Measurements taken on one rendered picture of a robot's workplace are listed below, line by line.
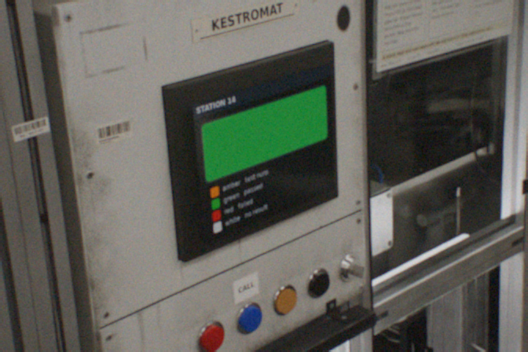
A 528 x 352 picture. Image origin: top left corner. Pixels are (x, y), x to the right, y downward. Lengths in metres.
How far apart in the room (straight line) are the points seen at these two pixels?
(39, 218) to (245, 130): 0.25
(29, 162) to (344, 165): 0.45
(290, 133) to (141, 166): 0.20
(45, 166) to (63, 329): 0.18
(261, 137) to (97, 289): 0.25
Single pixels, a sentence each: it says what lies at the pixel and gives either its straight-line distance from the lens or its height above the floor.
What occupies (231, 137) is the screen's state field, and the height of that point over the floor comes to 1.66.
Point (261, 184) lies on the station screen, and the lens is 1.12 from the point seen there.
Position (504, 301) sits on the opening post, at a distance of 1.74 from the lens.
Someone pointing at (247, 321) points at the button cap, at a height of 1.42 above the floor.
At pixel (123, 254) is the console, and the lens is 1.04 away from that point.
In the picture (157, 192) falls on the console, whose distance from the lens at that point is 1.05.
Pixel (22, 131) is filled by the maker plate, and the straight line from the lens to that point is 0.96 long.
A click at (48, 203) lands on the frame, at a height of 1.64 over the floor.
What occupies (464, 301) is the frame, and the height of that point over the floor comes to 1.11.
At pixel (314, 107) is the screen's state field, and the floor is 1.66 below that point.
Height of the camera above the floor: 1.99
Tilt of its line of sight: 21 degrees down
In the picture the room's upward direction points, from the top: 3 degrees counter-clockwise
